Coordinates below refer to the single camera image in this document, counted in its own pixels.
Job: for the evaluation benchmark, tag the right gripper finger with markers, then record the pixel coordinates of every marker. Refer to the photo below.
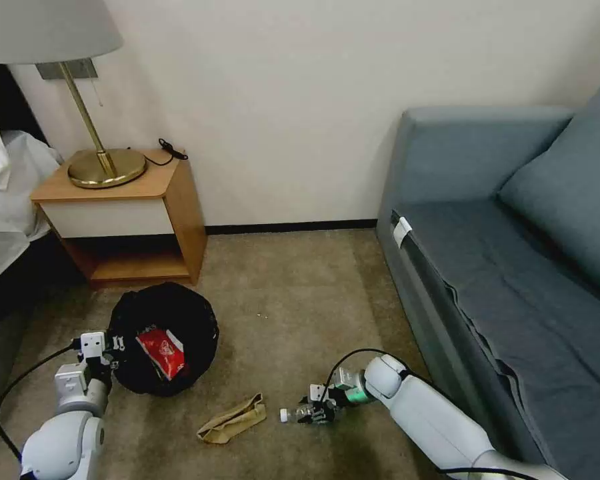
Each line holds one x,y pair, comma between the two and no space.
306,400
320,416

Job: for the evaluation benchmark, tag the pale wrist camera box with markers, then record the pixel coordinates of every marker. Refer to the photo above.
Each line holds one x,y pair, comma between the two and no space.
316,392
93,344

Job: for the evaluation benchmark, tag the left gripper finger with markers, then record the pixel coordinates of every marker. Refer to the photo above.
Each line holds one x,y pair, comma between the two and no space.
114,365
118,343

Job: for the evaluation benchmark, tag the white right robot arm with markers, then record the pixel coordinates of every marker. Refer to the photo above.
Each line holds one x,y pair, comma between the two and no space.
430,415

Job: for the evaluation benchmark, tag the wooden nightstand white drawer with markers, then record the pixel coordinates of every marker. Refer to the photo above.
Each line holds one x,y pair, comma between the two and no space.
175,220

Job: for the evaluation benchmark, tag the brass table lamp grey shade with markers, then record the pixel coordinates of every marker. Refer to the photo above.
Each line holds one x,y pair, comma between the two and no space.
40,30

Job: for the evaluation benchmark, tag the blue-grey fabric sofa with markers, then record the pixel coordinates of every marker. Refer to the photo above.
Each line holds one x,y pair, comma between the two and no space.
505,280

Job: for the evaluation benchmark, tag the clear plastic bottle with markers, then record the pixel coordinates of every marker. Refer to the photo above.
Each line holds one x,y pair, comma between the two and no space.
292,414

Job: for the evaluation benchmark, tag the black baseboard strip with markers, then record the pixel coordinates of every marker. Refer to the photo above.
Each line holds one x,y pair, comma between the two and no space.
290,227

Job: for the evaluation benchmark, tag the blue-grey sofa cushion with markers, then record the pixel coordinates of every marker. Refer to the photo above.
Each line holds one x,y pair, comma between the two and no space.
570,210

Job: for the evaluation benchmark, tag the black round trash bin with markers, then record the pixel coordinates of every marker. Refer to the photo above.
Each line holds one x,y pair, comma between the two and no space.
190,310

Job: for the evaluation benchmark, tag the white sofa tag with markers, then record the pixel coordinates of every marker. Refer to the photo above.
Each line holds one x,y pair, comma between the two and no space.
402,231

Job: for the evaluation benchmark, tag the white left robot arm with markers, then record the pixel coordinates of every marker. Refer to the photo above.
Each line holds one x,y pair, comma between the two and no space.
65,440

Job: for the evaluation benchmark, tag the bed with white sheet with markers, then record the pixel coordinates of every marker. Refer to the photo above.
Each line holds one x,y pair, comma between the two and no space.
5,200

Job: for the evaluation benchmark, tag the crumpled brown paper bag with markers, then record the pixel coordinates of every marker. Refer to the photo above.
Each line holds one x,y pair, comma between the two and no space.
232,417

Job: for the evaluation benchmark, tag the red snack packet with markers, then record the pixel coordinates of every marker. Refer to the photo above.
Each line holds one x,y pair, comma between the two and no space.
162,352

